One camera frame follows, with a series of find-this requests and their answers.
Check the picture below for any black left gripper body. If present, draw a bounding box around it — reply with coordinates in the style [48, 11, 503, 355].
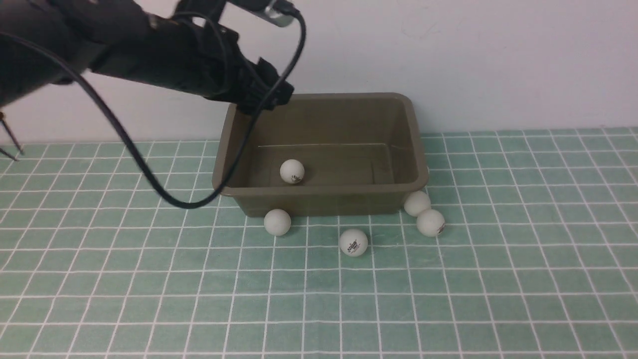
[90, 14, 260, 100]

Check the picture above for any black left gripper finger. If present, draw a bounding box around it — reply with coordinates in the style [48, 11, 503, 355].
[236, 57, 295, 115]

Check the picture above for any white ball with logo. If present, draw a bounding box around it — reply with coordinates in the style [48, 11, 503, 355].
[338, 228, 369, 257]

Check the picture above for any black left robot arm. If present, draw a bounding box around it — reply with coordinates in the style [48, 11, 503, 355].
[0, 0, 280, 114]

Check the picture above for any olive green plastic bin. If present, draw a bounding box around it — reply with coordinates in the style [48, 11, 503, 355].
[221, 93, 429, 217]

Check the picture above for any green checkered tablecloth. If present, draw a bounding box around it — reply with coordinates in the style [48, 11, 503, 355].
[0, 128, 638, 359]

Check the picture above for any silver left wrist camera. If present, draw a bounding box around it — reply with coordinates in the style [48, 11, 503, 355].
[172, 0, 301, 28]

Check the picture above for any black left camera cable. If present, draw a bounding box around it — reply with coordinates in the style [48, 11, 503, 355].
[0, 10, 307, 209]

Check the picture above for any black cable tie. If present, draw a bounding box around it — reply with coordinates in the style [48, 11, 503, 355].
[0, 112, 24, 161]

